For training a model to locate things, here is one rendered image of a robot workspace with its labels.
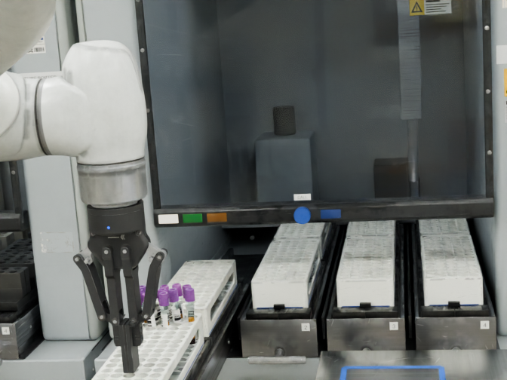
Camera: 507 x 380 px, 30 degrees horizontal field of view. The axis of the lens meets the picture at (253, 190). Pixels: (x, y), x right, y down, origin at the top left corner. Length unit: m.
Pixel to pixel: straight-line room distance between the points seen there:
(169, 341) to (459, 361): 0.43
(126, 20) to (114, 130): 0.54
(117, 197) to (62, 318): 0.68
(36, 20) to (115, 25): 0.81
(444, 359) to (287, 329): 0.34
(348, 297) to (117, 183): 0.60
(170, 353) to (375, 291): 0.44
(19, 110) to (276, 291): 0.67
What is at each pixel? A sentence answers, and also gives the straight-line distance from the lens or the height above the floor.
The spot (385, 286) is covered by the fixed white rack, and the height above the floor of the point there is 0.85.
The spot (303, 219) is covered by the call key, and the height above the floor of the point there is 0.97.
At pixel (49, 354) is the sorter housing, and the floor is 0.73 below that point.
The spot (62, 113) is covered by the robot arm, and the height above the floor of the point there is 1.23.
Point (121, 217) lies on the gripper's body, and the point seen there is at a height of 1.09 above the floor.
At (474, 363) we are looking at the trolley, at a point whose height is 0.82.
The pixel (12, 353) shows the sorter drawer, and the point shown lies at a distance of 1.83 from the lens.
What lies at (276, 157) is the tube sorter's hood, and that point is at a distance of 1.68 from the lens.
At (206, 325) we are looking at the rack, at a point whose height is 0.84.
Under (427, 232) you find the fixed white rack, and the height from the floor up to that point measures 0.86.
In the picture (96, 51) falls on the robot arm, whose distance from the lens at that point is 1.21.
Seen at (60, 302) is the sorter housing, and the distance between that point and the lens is 1.86.
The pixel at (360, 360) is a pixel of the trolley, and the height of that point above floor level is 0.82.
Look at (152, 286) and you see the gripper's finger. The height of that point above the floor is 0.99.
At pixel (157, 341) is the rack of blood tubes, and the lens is 1.46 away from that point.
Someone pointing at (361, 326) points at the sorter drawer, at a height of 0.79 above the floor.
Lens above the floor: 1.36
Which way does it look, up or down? 11 degrees down
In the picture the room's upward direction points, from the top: 4 degrees counter-clockwise
